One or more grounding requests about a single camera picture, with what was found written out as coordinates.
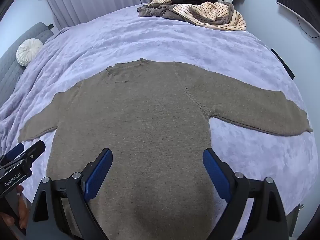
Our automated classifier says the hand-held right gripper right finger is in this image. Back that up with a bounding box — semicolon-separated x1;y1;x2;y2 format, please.
202;148;289;240

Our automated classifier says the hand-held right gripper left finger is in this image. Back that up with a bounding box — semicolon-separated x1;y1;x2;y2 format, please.
25;148;113;240

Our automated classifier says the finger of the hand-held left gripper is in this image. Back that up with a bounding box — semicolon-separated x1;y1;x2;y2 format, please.
15;140;46;167
0;144;25;165

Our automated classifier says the brown knit sweater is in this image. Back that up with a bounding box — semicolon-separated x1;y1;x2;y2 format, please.
19;58;313;240

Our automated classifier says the orange cloth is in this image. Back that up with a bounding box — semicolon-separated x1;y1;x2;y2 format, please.
0;185;30;235

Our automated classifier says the grey headboard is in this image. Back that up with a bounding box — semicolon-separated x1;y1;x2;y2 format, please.
0;22;54;108

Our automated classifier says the round white pleated pillow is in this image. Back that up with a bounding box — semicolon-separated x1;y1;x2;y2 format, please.
16;38;44;67

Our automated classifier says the black bar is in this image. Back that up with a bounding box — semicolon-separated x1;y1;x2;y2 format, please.
271;49;295;79

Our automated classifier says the lavender fleece blanket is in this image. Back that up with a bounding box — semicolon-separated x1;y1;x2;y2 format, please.
0;4;319;235

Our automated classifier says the cream striped garment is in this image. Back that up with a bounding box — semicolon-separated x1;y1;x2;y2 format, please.
149;0;247;32

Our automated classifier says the black monitor cable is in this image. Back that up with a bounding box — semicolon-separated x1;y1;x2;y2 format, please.
296;16;320;38

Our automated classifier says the curved wall monitor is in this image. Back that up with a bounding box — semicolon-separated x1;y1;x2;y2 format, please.
276;0;320;37

